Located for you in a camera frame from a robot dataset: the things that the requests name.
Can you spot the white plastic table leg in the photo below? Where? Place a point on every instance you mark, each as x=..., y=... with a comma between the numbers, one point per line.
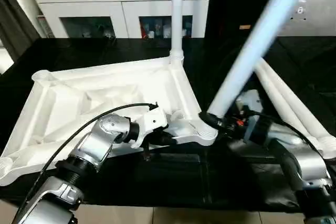
x=176, y=16
x=283, y=103
x=260, y=43
x=296, y=98

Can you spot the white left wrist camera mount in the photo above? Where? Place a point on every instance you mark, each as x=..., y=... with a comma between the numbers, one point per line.
x=152, y=121

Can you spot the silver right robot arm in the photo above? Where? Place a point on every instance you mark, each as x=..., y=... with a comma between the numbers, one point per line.
x=296, y=155

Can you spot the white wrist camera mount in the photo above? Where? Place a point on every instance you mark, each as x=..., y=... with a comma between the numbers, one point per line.
x=252, y=100
x=152, y=121

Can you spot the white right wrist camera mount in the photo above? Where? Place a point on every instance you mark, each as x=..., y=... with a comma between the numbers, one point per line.
x=252, y=100

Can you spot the white glass-door cabinet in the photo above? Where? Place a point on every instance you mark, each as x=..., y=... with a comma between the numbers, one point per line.
x=105, y=9

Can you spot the black furniture with yellow label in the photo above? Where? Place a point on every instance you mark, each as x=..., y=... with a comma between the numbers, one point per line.
x=228, y=3

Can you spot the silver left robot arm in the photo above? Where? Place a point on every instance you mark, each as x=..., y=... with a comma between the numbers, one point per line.
x=86, y=161

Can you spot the white plastic table top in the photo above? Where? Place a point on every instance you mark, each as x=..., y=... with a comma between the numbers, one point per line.
x=78, y=108

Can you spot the black work mat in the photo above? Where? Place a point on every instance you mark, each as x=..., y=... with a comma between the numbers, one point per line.
x=170, y=176

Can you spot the grey cushion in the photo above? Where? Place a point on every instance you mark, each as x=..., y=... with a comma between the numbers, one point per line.
x=312, y=16

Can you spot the grey curtain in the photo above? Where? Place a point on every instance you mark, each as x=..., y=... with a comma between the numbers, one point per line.
x=15, y=24

